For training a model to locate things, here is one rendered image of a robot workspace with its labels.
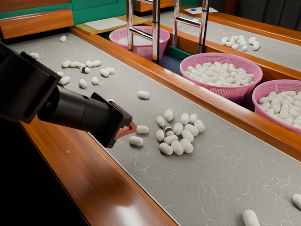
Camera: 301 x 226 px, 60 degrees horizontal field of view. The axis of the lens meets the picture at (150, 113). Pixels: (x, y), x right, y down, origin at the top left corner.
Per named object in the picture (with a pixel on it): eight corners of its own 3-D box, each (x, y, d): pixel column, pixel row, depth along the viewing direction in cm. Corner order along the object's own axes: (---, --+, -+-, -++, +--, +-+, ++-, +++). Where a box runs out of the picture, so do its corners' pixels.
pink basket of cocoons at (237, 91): (246, 123, 77) (253, 95, 71) (165, 100, 88) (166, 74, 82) (262, 85, 96) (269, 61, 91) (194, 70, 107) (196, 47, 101)
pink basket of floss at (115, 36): (166, 69, 107) (167, 47, 102) (103, 65, 111) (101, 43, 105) (171, 46, 129) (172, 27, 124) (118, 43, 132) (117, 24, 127)
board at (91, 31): (90, 35, 115) (90, 32, 115) (75, 27, 125) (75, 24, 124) (148, 22, 133) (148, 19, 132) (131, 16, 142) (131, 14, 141)
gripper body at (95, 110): (101, 93, 51) (69, 81, 45) (131, 118, 44) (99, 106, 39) (85, 122, 51) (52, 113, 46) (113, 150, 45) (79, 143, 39)
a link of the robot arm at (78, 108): (40, 125, 36) (58, 89, 36) (22, 106, 40) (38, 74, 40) (79, 134, 41) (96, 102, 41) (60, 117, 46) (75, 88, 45)
